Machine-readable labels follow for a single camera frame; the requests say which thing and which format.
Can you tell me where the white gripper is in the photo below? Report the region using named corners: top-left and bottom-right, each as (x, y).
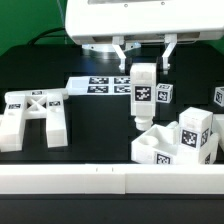
top-left (65, 0), bottom-right (224, 72)

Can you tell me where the white chair seat part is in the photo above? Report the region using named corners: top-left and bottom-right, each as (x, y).
top-left (131, 121), bottom-right (219, 165)

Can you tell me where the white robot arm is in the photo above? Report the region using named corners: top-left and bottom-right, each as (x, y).
top-left (65, 0), bottom-right (224, 72)

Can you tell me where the white chair back part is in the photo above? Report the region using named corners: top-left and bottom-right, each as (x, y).
top-left (0, 88), bottom-right (69, 152)

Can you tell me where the small white tagged cube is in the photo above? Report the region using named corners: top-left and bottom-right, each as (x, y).
top-left (156, 83), bottom-right (173, 103)

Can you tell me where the white tagged cube right edge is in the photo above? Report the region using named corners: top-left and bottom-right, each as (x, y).
top-left (214, 86), bottom-right (224, 107)

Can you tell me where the white block right edge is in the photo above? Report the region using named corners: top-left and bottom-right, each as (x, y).
top-left (212, 114), bottom-right (224, 152)

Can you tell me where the black cable on base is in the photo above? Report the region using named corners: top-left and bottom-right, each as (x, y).
top-left (27, 27), bottom-right (68, 46)

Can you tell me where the white front rail wall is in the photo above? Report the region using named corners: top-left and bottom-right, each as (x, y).
top-left (0, 164), bottom-right (224, 194)

